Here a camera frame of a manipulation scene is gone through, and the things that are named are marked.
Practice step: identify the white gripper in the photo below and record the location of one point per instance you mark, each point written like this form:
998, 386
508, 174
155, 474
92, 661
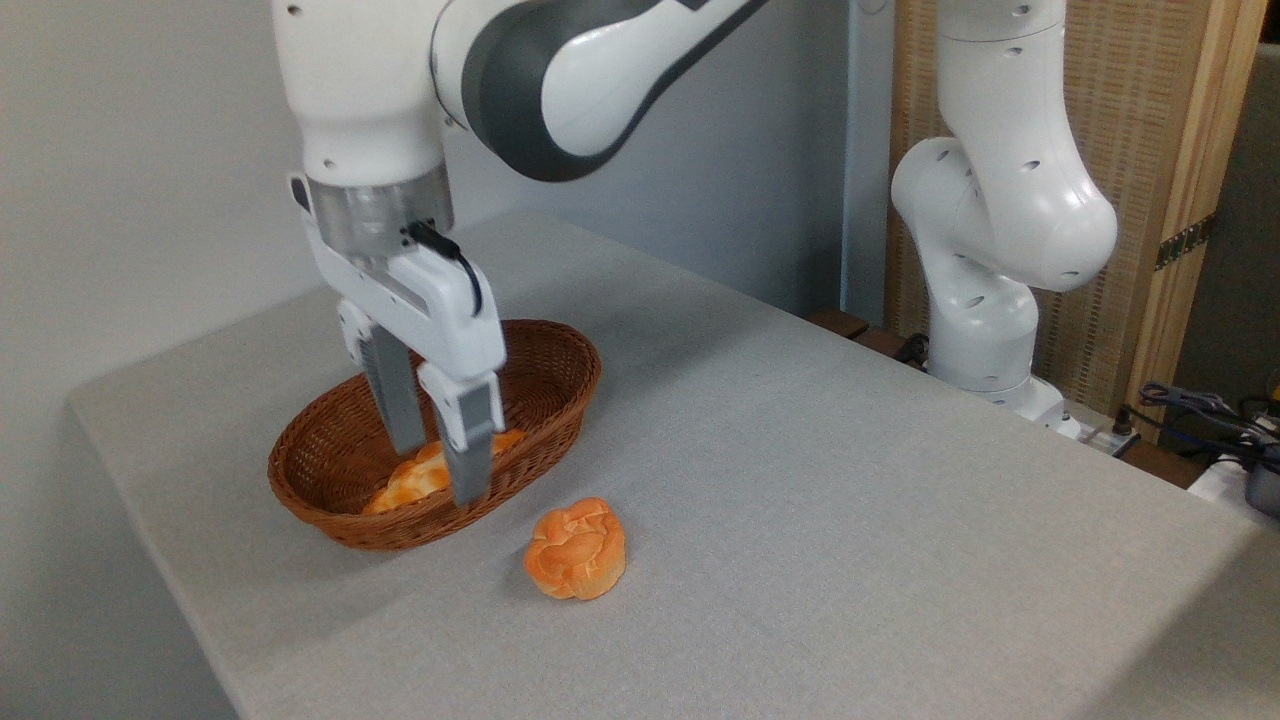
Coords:
440, 310

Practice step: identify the long braided orange bread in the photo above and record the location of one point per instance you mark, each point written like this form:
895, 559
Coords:
415, 480

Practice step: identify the round orange bread roll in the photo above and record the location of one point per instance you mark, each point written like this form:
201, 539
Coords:
575, 550

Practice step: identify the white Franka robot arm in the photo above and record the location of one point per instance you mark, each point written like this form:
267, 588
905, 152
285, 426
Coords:
1010, 200

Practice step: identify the brown wicker oval basket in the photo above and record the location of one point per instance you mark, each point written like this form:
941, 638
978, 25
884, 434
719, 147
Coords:
320, 470

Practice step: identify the dark brown wooden block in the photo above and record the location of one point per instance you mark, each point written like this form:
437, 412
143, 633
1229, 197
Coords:
838, 323

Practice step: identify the brass screen hinge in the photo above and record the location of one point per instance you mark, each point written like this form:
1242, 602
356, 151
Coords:
1185, 242

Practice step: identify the wooden woven folding screen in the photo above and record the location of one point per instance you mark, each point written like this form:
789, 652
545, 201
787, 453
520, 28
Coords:
1150, 90

